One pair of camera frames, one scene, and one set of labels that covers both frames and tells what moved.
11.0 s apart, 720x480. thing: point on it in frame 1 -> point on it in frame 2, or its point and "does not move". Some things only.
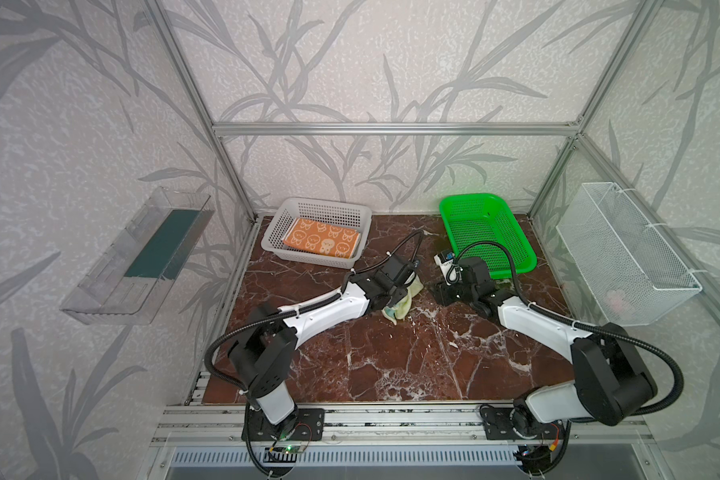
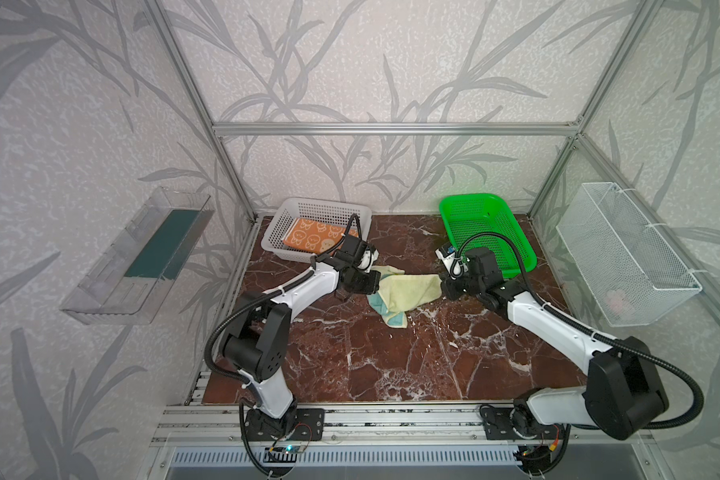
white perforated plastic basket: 353,214 does not move
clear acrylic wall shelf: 128,281 does not move
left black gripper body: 405,278 -> 367,282
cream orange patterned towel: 320,237 does not move
